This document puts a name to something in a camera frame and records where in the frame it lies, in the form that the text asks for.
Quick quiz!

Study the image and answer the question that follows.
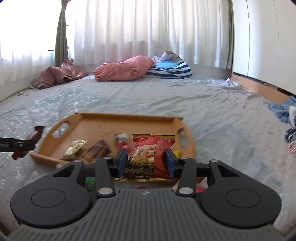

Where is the blue clothes pile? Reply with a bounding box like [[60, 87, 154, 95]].
[[268, 95, 296, 156]]

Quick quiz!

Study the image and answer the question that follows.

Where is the green grey curtain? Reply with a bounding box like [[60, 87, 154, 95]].
[[54, 0, 68, 67]]

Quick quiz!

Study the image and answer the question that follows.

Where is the yellow snack packet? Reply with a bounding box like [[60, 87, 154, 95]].
[[173, 150, 180, 158]]

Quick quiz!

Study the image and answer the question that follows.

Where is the mauve crumpled cloth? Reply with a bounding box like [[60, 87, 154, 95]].
[[30, 59, 89, 89]]

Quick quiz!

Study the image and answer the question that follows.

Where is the green snack packet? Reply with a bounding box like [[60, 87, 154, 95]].
[[85, 177, 96, 192]]

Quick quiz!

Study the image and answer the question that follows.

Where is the white sheer curtain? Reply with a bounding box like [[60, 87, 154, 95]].
[[1, 1, 233, 86]]

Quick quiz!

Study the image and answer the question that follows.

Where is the gold red nut packet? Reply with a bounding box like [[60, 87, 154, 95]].
[[122, 134, 175, 182]]

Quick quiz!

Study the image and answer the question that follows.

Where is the snowflake bedspread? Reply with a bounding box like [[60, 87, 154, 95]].
[[1, 76, 295, 232]]

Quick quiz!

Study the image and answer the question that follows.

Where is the pink white cake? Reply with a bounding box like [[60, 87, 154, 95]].
[[171, 178, 208, 193]]

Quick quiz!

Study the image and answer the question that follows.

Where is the crumpled clear plastic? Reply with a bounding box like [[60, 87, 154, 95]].
[[225, 78, 240, 87]]

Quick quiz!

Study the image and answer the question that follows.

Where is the wooden serving tray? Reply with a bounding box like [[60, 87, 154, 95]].
[[30, 112, 197, 186]]

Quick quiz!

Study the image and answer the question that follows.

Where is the brown almond chocolate bar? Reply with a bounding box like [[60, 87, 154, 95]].
[[81, 140, 111, 163]]

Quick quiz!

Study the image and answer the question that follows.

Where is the wooden bed frame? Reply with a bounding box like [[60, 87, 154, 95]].
[[231, 73, 289, 103]]

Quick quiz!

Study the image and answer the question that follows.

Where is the gold foil snack bar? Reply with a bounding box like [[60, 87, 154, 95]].
[[62, 140, 87, 160]]

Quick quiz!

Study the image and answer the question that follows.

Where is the pink pillow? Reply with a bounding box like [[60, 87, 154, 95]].
[[93, 55, 153, 81]]

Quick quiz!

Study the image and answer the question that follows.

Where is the blue striped pillow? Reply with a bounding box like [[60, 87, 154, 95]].
[[144, 51, 192, 79]]

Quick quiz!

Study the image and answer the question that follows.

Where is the dark red chocolate bar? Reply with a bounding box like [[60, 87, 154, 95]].
[[11, 126, 45, 160]]

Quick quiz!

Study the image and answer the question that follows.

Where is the red black long snack bar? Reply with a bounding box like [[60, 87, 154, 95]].
[[113, 133, 131, 155]]

